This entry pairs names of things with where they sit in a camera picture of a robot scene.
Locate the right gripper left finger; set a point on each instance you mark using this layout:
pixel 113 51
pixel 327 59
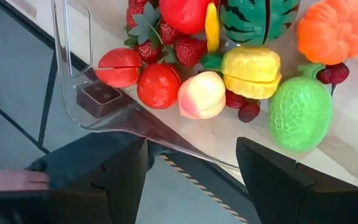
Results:
pixel 123 186

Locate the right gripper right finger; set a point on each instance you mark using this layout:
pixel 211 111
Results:
pixel 275 193

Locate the light green toy melon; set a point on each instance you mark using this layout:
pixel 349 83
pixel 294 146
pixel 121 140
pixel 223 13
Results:
pixel 300 115

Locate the dark red toy cherry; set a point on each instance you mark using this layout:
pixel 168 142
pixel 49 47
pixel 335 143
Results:
pixel 249 112

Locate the red toy tomato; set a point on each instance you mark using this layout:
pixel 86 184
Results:
pixel 158 87

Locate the red toy apple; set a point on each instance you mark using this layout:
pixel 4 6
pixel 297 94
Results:
pixel 120 70

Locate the toy peach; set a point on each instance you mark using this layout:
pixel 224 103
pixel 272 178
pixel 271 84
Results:
pixel 201 96

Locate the yellow toy pepper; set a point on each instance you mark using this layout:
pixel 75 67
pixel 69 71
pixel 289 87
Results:
pixel 251 73

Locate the red toy strawberry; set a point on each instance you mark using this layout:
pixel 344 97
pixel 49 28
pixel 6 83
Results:
pixel 148 52
pixel 135 12
pixel 168 32
pixel 190 52

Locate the orange toy tangerine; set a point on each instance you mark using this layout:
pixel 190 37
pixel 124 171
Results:
pixel 337 31

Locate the green striped toy watermelon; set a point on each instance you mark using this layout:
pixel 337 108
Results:
pixel 253 18

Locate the large red ribbed toy fruit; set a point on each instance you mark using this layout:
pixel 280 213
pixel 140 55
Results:
pixel 185 14

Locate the clear plastic tupperware container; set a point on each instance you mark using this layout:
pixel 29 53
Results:
pixel 222 137

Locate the person's hand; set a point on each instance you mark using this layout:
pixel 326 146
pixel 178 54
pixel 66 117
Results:
pixel 11 180

